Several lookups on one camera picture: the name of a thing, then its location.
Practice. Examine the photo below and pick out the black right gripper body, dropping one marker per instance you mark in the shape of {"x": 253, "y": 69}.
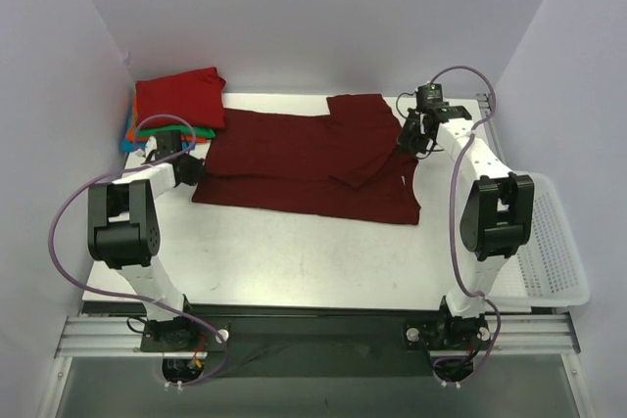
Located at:
{"x": 411, "y": 135}

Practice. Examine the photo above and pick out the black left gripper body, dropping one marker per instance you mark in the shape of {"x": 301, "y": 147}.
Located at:
{"x": 193, "y": 170}

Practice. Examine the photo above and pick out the dark red t-shirt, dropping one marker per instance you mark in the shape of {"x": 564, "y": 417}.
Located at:
{"x": 342, "y": 164}

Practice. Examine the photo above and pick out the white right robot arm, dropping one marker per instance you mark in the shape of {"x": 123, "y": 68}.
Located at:
{"x": 490, "y": 205}

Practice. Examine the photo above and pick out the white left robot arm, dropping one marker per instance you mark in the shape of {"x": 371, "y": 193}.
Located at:
{"x": 124, "y": 233}

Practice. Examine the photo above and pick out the folded green t-shirt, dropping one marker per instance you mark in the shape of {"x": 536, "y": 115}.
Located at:
{"x": 202, "y": 133}

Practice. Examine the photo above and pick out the folded blue t-shirt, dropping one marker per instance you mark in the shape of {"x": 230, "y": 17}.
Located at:
{"x": 126, "y": 144}

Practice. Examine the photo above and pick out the folded orange t-shirt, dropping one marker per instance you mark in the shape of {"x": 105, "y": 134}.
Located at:
{"x": 132, "y": 135}

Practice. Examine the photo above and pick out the folded red t-shirt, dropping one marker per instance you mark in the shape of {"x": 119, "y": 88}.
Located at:
{"x": 195, "y": 96}

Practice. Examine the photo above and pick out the white perforated plastic basket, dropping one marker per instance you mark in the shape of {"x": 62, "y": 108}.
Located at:
{"x": 547, "y": 271}

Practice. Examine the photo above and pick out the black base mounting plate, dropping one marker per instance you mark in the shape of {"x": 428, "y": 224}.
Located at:
{"x": 437, "y": 344}

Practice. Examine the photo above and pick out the aluminium front rail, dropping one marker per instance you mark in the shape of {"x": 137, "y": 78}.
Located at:
{"x": 517, "y": 335}

